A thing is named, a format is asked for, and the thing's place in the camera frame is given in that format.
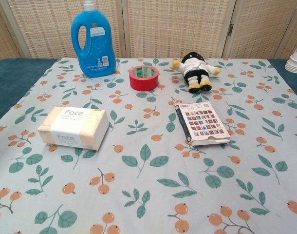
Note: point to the red tape roll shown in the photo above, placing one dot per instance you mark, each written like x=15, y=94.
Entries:
x=143, y=84

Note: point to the white Face tissue pack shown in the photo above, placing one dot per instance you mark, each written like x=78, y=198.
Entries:
x=73, y=126

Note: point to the woven folding screen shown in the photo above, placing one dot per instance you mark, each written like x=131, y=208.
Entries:
x=175, y=29

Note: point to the brass screen hinge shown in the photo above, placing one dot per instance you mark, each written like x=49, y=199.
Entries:
x=230, y=29

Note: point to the white card box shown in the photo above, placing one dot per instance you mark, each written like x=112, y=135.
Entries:
x=204, y=124

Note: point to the floral leaf and berry tablecloth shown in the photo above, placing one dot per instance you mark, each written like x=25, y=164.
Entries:
x=148, y=170

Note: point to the blue detergent pump bottle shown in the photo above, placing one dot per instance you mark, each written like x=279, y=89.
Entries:
x=97, y=56

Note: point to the black and white plush doll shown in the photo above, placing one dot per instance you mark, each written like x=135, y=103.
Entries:
x=196, y=68

